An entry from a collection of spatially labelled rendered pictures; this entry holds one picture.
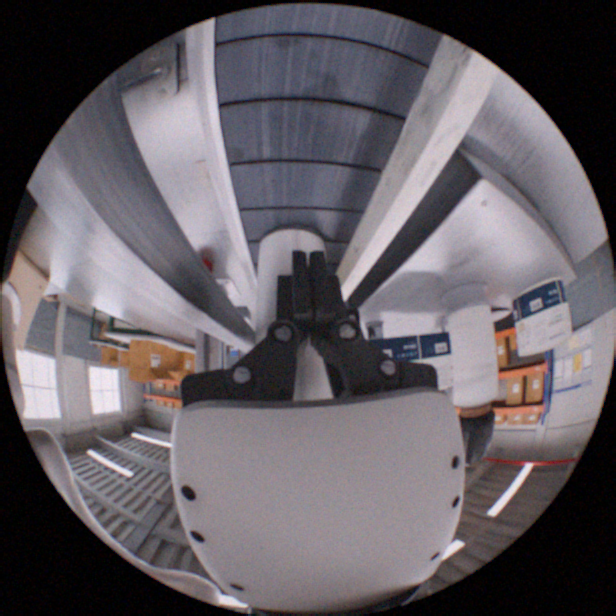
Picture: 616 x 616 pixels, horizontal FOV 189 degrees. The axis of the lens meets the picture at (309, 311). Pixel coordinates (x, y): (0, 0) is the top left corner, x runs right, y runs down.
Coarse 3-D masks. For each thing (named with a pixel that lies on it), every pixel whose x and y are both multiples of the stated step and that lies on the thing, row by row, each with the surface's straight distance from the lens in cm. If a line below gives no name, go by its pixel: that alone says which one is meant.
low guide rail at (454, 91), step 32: (448, 64) 8; (480, 64) 8; (448, 96) 8; (480, 96) 8; (416, 128) 9; (448, 128) 8; (416, 160) 8; (384, 192) 10; (416, 192) 9; (384, 224) 10; (352, 256) 14; (352, 288) 17
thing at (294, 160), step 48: (240, 48) 10; (288, 48) 10; (336, 48) 10; (384, 48) 11; (432, 48) 11; (240, 96) 10; (288, 96) 10; (336, 96) 10; (384, 96) 10; (240, 144) 11; (288, 144) 11; (336, 144) 11; (384, 144) 12; (240, 192) 13; (288, 192) 13; (336, 192) 13; (336, 240) 17
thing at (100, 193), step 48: (96, 96) 3; (96, 144) 3; (48, 192) 3; (96, 192) 3; (144, 192) 4; (96, 240) 4; (144, 240) 4; (144, 288) 5; (192, 288) 5; (240, 336) 11
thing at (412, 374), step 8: (400, 368) 9; (408, 368) 9; (416, 368) 9; (424, 368) 10; (432, 368) 10; (400, 376) 9; (408, 376) 9; (416, 376) 9; (424, 376) 9; (432, 376) 10; (392, 384) 9; (400, 384) 9; (408, 384) 9; (416, 384) 9; (424, 384) 9; (432, 384) 10
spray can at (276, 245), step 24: (264, 240) 16; (288, 240) 14; (312, 240) 15; (264, 264) 15; (288, 264) 13; (264, 288) 14; (264, 312) 13; (264, 336) 13; (312, 360) 12; (312, 384) 12
